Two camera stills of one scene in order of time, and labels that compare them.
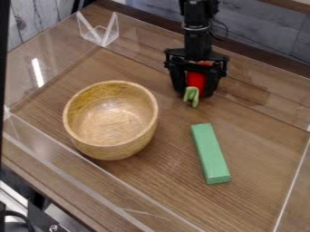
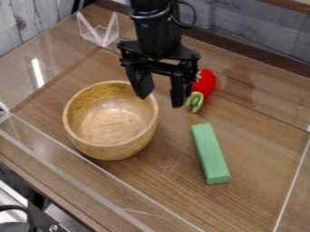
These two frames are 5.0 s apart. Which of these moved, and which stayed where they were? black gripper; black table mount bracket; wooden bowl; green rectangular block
Moved: black gripper
Stayed: green rectangular block; black table mount bracket; wooden bowl
